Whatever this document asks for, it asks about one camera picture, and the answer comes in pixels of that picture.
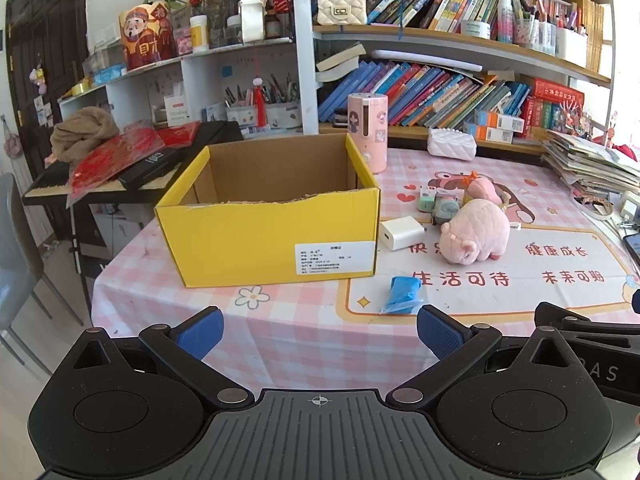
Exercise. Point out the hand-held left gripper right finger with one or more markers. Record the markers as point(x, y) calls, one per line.
point(440, 332)

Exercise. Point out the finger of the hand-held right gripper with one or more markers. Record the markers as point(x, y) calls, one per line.
point(580, 322)
point(636, 300)

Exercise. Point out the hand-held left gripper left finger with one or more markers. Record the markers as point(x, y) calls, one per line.
point(202, 332)

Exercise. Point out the blue plastic packet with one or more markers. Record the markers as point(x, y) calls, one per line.
point(402, 292)

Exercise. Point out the yellow cardboard box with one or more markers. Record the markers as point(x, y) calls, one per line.
point(240, 240)

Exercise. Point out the pink plush pig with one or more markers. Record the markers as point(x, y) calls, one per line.
point(475, 232)

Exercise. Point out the white charger block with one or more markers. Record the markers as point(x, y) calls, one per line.
point(400, 234)

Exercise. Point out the grey green tape dispenser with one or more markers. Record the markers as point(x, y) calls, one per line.
point(445, 210)

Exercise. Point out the small pink plush toy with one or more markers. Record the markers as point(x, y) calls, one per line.
point(482, 190)

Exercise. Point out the black smartphone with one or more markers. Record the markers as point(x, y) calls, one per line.
point(634, 247)

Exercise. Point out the stack of papers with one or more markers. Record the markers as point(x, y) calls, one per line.
point(590, 165)

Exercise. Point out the black keyboard stand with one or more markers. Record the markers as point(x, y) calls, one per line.
point(90, 240)

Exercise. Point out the black flat box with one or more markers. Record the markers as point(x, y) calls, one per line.
point(150, 167)

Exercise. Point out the white quilted pouch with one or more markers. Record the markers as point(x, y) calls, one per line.
point(451, 144)

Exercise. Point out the grey chair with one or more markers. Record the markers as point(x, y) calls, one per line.
point(20, 260)

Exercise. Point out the red decorations plastic bag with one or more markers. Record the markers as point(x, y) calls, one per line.
point(115, 155)

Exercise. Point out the red envelopes pack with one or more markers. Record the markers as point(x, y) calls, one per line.
point(180, 135)

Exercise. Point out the black electric keyboard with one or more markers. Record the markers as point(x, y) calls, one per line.
point(215, 132)

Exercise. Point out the orange white small box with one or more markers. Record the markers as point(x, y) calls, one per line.
point(492, 135)
point(500, 121)

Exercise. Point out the red book box set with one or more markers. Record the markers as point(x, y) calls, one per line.
point(555, 105)

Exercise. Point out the pink cylinder humidifier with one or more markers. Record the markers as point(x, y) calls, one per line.
point(369, 130)

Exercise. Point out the white tissue box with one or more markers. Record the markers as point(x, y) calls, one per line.
point(176, 110)

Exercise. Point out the brown crumpled cloth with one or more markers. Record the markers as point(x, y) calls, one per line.
point(82, 132)

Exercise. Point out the row of blue and red books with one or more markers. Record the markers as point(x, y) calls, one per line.
point(430, 95)

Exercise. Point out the red hanging tassel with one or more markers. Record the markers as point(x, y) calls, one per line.
point(259, 100)

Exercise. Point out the white shelf unit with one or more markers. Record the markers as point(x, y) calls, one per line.
point(135, 90)

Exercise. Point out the white storage container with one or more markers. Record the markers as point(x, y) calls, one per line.
point(571, 47)

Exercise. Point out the row of yellow books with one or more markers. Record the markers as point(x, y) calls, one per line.
point(594, 35)

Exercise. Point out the pink hanging bag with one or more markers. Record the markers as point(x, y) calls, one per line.
point(11, 142)

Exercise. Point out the yellow ribbon roll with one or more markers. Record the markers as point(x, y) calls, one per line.
point(81, 89)

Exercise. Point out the white rolled paper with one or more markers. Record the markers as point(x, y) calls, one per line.
point(425, 60)

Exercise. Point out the light blue pack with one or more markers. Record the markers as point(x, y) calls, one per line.
point(109, 75)

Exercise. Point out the pen cups with markers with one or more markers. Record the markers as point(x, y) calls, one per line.
point(535, 32)

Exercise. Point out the stacked thick paperback books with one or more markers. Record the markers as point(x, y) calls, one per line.
point(340, 62)

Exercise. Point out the pink small box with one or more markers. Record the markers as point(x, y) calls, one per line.
point(182, 41)

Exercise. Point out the clear plastic storage boxes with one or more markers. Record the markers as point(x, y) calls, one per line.
point(102, 57)

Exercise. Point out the white bottle yellow label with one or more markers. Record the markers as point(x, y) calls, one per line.
point(199, 35)

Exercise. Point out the wooden bookshelf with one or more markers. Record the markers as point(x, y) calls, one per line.
point(450, 35)

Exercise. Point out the red fortune god canister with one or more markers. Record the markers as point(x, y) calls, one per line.
point(147, 37)

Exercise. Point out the pink hanging door charm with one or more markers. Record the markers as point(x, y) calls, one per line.
point(38, 80)

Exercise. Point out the glass jar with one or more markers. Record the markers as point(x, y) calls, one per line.
point(233, 30)

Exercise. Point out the white round jar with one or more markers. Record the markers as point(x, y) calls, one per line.
point(475, 29)

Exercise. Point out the pastel colourful bottle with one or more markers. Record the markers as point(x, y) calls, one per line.
point(505, 20)

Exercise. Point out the brown glass bottle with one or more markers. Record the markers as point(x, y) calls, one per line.
point(272, 25)

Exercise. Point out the white carton shaped box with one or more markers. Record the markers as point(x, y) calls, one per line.
point(251, 17)

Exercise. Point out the dark wooden door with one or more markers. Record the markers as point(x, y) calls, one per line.
point(45, 35)

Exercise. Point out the cream quilted pearl handbag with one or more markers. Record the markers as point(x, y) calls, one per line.
point(341, 10)

